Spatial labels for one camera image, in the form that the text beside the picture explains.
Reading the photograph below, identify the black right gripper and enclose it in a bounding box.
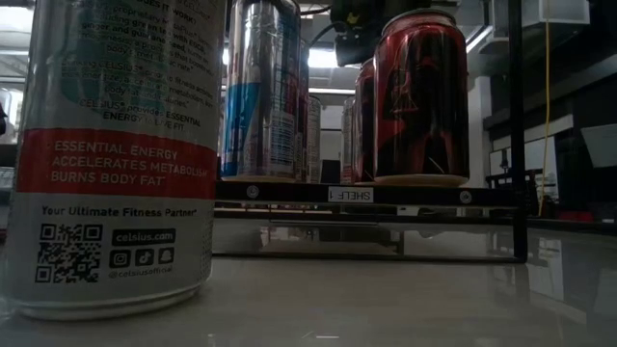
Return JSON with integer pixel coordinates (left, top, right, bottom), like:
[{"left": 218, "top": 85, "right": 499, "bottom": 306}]
[{"left": 330, "top": 0, "right": 433, "bottom": 68}]

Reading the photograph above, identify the red Coca-Cola can black lettering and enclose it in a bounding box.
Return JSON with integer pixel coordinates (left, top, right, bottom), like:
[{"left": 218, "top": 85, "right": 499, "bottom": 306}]
[{"left": 353, "top": 57, "right": 378, "bottom": 186}]

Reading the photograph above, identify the long ceiling light bar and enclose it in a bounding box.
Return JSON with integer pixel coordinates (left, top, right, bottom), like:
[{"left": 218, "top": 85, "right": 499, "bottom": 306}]
[{"left": 308, "top": 87, "right": 357, "bottom": 96}]

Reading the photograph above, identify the white ceiling box fixture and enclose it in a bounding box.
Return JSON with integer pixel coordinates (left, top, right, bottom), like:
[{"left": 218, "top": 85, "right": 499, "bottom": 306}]
[{"left": 523, "top": 0, "right": 591, "bottom": 27}]

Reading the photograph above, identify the black background table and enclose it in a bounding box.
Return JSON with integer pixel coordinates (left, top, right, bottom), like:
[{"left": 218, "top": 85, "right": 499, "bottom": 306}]
[{"left": 484, "top": 168, "right": 542, "bottom": 218}]

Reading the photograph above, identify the white table mat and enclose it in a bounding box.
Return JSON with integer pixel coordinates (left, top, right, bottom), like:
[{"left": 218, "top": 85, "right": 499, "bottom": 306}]
[{"left": 0, "top": 224, "right": 617, "bottom": 347}]

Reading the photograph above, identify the grey flat panel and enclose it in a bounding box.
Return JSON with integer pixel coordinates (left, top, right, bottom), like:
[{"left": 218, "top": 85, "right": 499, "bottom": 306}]
[{"left": 579, "top": 123, "right": 617, "bottom": 170}]

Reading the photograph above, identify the red bag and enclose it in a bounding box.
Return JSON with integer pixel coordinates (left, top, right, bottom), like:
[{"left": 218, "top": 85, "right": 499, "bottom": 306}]
[{"left": 557, "top": 209, "right": 596, "bottom": 224}]

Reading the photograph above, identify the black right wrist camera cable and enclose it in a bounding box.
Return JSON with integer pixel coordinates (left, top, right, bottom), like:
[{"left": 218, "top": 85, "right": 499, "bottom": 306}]
[{"left": 298, "top": 4, "right": 338, "bottom": 50}]

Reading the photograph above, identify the wooden shelf with black rail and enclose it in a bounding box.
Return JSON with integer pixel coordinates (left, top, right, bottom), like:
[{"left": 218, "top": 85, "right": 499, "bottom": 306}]
[{"left": 211, "top": 180, "right": 516, "bottom": 264}]

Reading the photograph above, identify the thin black upright post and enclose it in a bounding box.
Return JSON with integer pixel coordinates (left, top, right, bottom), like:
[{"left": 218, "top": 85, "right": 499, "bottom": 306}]
[{"left": 507, "top": 0, "right": 529, "bottom": 264}]

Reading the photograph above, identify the yellow extension cable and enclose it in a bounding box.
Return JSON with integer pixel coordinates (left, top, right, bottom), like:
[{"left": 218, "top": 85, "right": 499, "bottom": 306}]
[{"left": 537, "top": 0, "right": 552, "bottom": 217}]

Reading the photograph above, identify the black aluminium table frame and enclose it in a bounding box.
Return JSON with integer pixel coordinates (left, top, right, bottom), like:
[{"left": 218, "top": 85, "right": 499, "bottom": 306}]
[{"left": 527, "top": 216, "right": 617, "bottom": 237}]

